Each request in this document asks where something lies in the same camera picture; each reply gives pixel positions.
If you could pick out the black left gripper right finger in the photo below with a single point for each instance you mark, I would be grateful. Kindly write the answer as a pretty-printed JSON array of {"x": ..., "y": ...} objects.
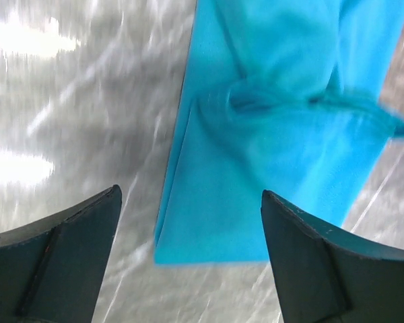
[{"x": 323, "y": 273}]

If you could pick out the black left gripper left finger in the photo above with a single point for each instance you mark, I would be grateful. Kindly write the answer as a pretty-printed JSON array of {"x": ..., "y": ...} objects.
[{"x": 51, "y": 270}]

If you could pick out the teal t-shirt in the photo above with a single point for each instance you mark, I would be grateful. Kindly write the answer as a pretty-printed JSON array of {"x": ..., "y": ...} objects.
[{"x": 280, "y": 96}]

